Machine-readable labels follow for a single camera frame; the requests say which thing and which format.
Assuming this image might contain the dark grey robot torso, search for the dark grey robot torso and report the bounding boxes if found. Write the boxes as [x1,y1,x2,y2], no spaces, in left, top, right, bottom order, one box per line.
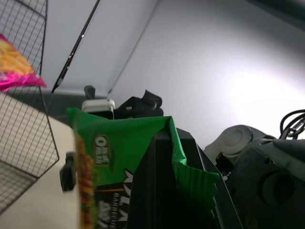
[224,136,305,229]

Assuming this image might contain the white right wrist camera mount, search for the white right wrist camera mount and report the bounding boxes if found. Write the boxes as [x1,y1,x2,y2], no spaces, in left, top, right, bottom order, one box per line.
[81,98,116,119]

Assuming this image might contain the thin black pole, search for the thin black pole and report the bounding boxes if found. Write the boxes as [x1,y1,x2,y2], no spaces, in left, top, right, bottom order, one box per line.
[51,0,102,94]

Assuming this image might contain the silver snap hook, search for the silver snap hook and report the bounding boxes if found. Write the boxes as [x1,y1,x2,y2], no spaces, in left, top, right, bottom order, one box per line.
[283,118,305,139]

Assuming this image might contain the green snack bag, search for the green snack bag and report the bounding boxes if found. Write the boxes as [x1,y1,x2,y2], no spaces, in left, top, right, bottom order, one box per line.
[66,107,220,229]

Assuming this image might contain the pink snack bag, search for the pink snack bag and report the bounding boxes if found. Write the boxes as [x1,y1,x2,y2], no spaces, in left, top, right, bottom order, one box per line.
[0,33,48,93]

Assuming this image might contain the black cable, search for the black cable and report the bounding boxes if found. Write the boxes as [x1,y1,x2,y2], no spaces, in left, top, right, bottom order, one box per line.
[279,109,305,140]

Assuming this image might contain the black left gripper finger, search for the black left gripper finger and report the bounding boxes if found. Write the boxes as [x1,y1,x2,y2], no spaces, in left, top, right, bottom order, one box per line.
[142,89,163,108]
[59,151,77,193]
[123,127,244,229]

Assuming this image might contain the black wire basket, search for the black wire basket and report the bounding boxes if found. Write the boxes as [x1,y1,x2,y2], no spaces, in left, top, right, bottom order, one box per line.
[0,0,60,208]

